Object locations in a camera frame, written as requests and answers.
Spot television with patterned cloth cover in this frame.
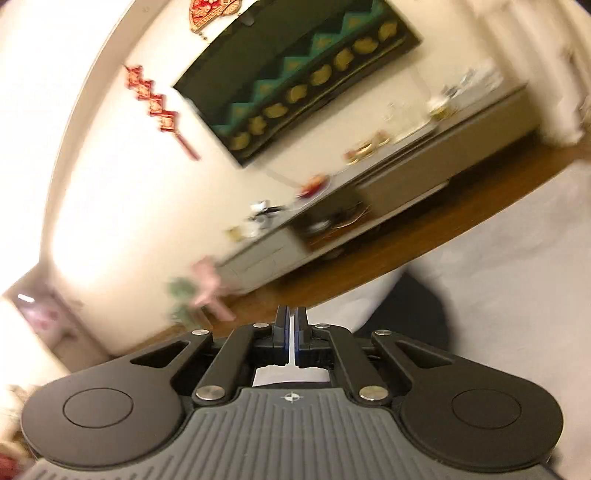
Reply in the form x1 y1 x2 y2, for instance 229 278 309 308
173 0 423 168

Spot gold jars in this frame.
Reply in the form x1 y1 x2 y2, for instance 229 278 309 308
345 131 391 164

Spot grey television cabinet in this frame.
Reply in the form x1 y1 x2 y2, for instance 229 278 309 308
217 85 541 294

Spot black shorts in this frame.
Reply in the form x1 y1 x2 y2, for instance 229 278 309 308
355 272 451 361

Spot red fan wall decoration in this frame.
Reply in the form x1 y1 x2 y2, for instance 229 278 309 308
188 0 243 41

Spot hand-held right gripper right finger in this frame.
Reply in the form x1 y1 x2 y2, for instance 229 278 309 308
294 306 456 408

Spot plate of fruit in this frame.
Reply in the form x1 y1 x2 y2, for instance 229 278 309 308
295 174 332 200

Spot glass jars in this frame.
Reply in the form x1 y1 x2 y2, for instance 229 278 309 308
427 69 504 123

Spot pink plastic chair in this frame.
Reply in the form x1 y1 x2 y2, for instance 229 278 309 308
191 258 236 321

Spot green plastic chair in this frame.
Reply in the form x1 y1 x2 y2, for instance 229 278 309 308
166 277 201 326

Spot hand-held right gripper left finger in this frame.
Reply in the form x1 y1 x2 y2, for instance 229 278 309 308
130 305 293 408

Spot red knot wall decoration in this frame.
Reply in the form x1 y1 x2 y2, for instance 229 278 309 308
124 65 201 161

